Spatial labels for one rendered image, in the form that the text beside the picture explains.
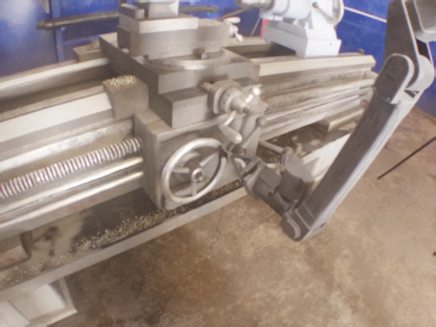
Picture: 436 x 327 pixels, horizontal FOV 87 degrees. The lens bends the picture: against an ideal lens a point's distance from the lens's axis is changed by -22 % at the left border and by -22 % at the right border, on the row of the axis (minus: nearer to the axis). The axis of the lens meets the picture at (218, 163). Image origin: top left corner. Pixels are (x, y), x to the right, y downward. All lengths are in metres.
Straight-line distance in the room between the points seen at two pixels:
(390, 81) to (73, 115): 0.72
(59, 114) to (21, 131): 0.11
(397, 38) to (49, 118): 0.77
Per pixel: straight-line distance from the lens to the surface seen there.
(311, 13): 1.53
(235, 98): 0.74
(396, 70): 0.42
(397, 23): 0.45
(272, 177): 0.67
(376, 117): 0.47
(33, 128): 0.80
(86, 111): 0.81
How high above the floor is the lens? 1.19
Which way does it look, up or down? 38 degrees down
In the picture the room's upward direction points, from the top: 7 degrees clockwise
